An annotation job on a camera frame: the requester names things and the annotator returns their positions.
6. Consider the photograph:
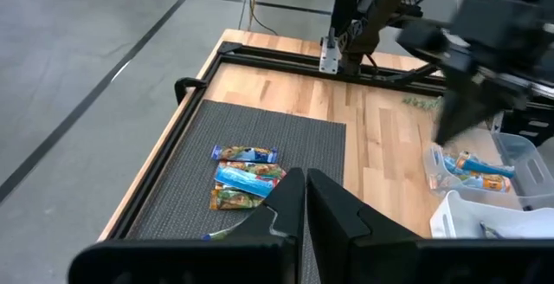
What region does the floor cable bundle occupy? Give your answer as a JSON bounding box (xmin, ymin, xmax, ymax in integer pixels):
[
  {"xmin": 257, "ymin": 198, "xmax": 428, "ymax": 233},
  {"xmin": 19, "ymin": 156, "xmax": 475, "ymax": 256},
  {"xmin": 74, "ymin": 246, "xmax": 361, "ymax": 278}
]
[{"xmin": 241, "ymin": 0, "xmax": 280, "ymax": 37}]

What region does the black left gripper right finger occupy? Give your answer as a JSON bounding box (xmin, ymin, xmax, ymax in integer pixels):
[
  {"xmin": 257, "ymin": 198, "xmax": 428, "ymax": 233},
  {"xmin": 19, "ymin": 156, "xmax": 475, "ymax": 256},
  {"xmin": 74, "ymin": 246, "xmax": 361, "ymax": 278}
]
[{"xmin": 306, "ymin": 169, "xmax": 419, "ymax": 284}]

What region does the dark grey ribbed mat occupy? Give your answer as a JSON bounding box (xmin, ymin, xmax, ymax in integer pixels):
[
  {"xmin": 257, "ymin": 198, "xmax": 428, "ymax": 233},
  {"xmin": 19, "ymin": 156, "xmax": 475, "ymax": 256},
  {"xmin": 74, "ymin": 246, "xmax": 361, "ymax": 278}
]
[{"xmin": 125, "ymin": 99, "xmax": 347, "ymax": 284}]

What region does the silver blue granola bar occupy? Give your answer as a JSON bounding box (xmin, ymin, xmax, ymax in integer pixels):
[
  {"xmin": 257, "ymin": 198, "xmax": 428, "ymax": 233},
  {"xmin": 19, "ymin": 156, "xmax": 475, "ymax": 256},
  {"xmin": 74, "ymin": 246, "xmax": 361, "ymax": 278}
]
[{"xmin": 202, "ymin": 225, "xmax": 246, "ymax": 241}]

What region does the bright blue granola bar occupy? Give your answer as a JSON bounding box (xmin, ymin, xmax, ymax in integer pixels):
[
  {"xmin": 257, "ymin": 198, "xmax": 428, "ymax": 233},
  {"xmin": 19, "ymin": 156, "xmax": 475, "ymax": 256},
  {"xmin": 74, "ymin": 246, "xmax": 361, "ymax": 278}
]
[{"xmin": 214, "ymin": 165, "xmax": 279, "ymax": 199}]

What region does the clear plastic bin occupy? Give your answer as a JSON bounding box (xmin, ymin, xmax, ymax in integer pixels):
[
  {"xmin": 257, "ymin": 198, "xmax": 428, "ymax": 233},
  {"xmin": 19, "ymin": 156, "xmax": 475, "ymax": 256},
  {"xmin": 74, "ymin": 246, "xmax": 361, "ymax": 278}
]
[{"xmin": 422, "ymin": 131, "xmax": 554, "ymax": 210}]

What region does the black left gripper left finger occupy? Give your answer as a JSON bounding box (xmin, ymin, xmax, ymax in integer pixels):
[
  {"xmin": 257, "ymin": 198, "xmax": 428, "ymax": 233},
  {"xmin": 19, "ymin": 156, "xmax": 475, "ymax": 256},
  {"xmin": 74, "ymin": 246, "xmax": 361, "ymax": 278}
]
[{"xmin": 233, "ymin": 166, "xmax": 306, "ymax": 242}]

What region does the blue ended granola bar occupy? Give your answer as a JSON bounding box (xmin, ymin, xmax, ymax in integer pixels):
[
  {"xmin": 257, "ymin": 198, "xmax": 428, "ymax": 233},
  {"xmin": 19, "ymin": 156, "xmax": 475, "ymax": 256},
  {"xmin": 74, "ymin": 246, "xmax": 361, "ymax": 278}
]
[{"xmin": 211, "ymin": 145, "xmax": 280, "ymax": 165}]

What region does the black frame handle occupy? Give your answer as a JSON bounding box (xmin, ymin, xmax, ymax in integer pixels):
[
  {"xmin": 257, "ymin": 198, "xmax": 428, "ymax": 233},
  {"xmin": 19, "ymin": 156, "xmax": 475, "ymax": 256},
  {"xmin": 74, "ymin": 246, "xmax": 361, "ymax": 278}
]
[{"xmin": 174, "ymin": 77, "xmax": 208, "ymax": 105}]

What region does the white plastic bin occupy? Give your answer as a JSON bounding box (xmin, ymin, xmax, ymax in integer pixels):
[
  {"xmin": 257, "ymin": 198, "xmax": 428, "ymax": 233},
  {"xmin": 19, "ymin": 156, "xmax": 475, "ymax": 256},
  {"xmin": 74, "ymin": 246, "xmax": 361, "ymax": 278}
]
[{"xmin": 429, "ymin": 190, "xmax": 554, "ymax": 240}]

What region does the black metal table frame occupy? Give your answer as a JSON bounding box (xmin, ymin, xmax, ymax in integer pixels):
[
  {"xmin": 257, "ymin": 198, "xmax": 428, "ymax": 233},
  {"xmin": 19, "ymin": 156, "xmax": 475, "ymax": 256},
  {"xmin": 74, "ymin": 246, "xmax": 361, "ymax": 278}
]
[{"xmin": 110, "ymin": 40, "xmax": 554, "ymax": 240}]

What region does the blue orange granola bar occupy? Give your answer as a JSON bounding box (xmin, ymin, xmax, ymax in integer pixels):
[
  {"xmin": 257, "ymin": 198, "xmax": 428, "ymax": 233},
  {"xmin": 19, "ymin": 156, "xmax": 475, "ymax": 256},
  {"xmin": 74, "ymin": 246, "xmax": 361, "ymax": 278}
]
[
  {"xmin": 456, "ymin": 151, "xmax": 517, "ymax": 180},
  {"xmin": 441, "ymin": 152, "xmax": 461, "ymax": 178},
  {"xmin": 428, "ymin": 172, "xmax": 513, "ymax": 194}
]

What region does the grey green granola bar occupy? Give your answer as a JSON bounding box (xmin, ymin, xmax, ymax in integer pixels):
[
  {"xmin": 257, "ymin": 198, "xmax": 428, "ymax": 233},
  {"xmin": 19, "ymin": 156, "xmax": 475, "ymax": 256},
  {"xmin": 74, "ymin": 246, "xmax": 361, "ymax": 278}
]
[{"xmin": 479, "ymin": 221, "xmax": 504, "ymax": 239}]

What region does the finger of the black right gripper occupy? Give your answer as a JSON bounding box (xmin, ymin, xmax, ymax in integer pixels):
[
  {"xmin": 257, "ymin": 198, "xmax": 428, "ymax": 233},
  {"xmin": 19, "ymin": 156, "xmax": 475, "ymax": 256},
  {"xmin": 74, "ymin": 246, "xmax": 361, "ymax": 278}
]
[
  {"xmin": 465, "ymin": 75, "xmax": 506, "ymax": 129},
  {"xmin": 435, "ymin": 69, "xmax": 473, "ymax": 145}
]

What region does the white arm base bracket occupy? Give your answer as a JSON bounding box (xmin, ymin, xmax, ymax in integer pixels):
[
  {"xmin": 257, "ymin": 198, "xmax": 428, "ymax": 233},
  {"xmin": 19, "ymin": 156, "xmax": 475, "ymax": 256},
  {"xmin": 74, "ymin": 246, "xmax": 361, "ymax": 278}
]
[{"xmin": 319, "ymin": 35, "xmax": 342, "ymax": 75}]

